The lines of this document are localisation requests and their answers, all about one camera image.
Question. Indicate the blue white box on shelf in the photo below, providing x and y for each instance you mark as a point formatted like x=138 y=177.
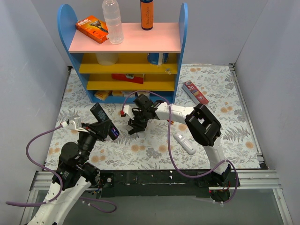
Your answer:
x=157 y=58

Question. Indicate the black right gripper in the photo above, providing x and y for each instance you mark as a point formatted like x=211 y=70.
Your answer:
x=139 y=118

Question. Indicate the orange razor box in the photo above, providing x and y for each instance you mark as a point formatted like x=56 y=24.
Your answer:
x=93 y=28

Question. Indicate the clear plastic bottle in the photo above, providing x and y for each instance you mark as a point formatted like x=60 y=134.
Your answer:
x=111 y=12

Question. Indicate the yellow orange box on shelf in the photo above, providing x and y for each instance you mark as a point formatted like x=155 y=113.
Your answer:
x=102 y=94

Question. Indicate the red box on shelf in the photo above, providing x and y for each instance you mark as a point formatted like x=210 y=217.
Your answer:
x=134 y=78

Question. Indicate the blue and yellow shelf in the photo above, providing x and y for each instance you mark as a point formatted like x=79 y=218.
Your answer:
x=160 y=80

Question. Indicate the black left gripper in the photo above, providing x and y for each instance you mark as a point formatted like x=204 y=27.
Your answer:
x=101 y=128

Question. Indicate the white cup on shelf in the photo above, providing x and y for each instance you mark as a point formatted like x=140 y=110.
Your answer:
x=107 y=59

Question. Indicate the black tv remote control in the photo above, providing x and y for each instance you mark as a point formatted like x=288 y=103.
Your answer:
x=103 y=119

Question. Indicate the orange cologne bottle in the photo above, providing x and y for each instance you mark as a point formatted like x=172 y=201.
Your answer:
x=147 y=13

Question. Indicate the white orange soap box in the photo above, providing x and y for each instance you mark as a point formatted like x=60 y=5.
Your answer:
x=128 y=94

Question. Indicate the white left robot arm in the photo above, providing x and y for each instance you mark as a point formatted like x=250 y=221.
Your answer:
x=74 y=174

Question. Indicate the white and red remote control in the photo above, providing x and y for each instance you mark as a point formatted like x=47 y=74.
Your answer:
x=185 y=143

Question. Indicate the red toothpaste box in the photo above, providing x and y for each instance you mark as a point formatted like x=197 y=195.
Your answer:
x=194 y=93

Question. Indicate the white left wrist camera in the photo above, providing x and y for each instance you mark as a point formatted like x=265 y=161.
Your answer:
x=74 y=123

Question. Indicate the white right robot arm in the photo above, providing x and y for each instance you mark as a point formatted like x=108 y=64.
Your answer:
x=202 y=124

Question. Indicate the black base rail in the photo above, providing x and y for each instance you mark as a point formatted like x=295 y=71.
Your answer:
x=121 y=183

